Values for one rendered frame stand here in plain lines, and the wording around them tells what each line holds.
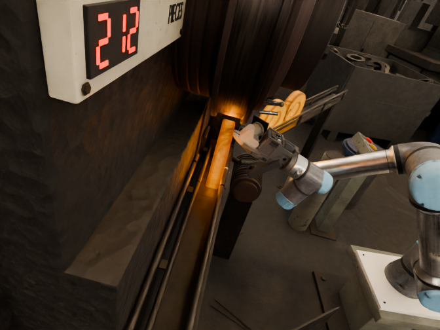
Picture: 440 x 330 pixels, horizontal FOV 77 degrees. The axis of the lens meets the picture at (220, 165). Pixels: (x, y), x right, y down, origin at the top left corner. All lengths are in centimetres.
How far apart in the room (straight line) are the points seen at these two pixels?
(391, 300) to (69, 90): 125
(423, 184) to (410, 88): 232
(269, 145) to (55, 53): 70
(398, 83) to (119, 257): 290
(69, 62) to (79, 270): 22
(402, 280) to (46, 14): 131
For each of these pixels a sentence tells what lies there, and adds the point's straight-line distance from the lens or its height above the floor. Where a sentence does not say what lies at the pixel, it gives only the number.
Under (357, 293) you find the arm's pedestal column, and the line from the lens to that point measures 147.
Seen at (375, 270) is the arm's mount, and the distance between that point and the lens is 136.
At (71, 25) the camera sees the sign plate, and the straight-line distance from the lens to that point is 19.
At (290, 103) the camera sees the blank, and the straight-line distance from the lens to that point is 122.
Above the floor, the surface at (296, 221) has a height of 7.
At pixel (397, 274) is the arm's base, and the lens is 133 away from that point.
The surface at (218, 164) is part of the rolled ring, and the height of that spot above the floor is 78.
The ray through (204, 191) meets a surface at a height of 66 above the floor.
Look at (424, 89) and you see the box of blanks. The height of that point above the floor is 68.
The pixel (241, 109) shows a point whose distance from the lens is 50.
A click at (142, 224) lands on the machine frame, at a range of 37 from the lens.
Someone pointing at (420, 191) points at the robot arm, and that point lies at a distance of 89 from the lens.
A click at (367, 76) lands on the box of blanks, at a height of 68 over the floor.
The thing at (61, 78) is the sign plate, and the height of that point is 108.
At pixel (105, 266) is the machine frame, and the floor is 87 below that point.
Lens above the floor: 115
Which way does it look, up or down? 35 degrees down
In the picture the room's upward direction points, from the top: 16 degrees clockwise
